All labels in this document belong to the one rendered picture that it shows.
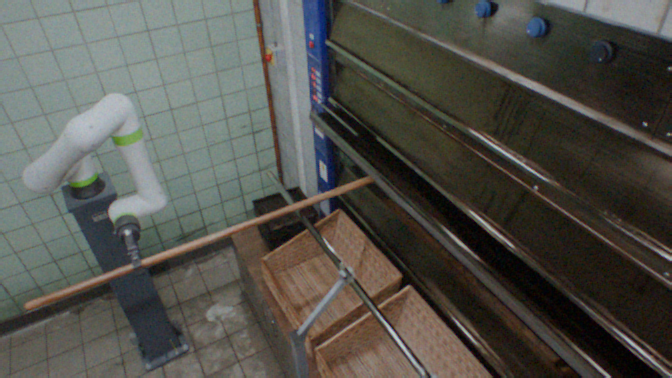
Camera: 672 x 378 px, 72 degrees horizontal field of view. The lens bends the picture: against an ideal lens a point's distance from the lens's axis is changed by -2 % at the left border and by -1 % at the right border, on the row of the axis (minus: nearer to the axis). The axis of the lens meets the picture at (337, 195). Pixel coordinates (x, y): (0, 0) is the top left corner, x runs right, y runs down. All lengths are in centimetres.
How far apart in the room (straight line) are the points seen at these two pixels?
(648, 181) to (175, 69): 233
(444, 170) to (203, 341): 199
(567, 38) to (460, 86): 37
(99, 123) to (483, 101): 125
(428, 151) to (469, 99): 30
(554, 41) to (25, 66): 233
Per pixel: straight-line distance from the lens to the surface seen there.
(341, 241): 246
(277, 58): 257
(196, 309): 323
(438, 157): 159
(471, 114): 139
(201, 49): 281
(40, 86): 278
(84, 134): 176
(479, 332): 181
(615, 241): 123
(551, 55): 120
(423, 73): 154
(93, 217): 231
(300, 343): 181
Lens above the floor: 241
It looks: 39 degrees down
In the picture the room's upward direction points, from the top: 3 degrees counter-clockwise
